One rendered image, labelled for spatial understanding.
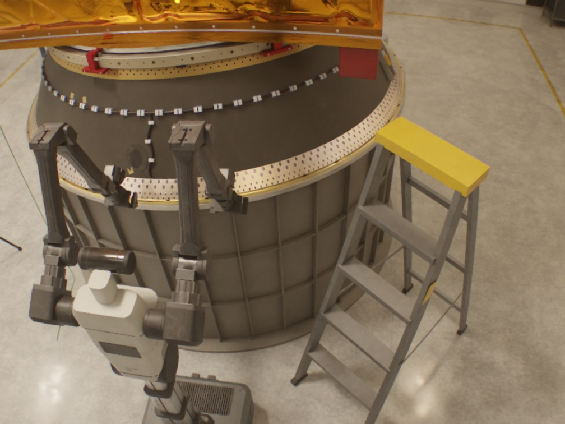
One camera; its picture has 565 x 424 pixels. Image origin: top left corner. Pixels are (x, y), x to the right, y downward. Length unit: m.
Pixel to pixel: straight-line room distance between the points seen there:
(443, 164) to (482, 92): 3.64
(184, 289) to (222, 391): 1.23
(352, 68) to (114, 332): 1.27
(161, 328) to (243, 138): 0.95
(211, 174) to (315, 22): 0.68
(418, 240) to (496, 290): 1.61
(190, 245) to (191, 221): 0.07
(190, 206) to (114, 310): 0.36
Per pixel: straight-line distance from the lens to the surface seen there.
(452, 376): 2.95
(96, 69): 2.12
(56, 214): 1.55
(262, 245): 2.34
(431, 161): 1.69
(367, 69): 1.93
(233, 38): 1.92
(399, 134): 1.79
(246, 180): 2.05
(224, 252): 2.33
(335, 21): 1.80
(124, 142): 2.14
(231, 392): 2.54
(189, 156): 1.29
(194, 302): 1.38
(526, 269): 3.57
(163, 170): 2.09
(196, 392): 2.57
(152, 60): 1.99
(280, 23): 1.85
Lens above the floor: 2.56
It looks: 45 degrees down
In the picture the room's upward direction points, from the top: 5 degrees counter-clockwise
